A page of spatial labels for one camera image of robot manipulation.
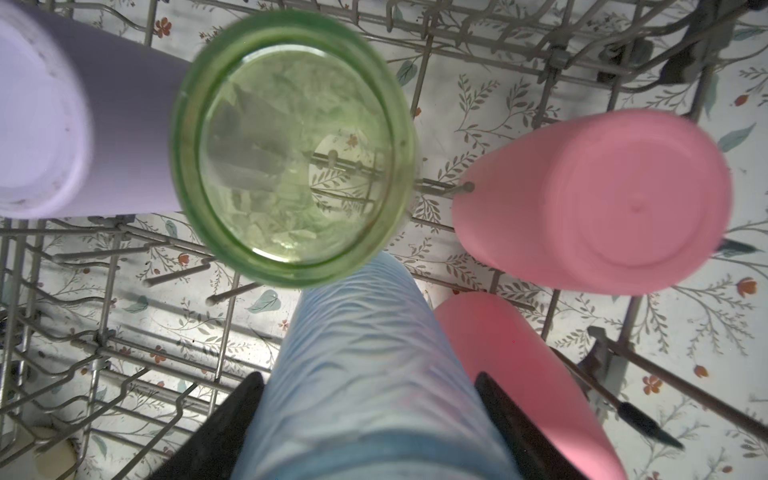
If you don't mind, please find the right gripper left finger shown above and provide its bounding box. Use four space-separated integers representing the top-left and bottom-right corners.
150 372 265 480

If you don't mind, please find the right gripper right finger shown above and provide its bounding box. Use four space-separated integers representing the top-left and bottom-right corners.
474 372 586 480

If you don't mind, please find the pink cup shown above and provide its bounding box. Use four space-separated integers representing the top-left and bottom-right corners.
452 109 732 296
434 292 627 479

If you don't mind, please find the beige cup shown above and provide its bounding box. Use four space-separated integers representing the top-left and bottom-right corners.
1 428 78 480

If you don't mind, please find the blue translucent cup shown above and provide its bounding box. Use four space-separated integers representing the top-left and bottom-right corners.
233 253 519 479

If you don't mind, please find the green translucent cup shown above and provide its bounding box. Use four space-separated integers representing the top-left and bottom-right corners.
170 10 419 289

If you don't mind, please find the lilac cup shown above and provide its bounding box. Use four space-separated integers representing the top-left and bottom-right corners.
1 1 189 220

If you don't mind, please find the floral table mat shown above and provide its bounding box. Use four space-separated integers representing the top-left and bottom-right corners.
0 0 768 480

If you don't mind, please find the grey wire dish rack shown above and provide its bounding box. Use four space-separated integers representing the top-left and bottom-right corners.
0 0 768 480

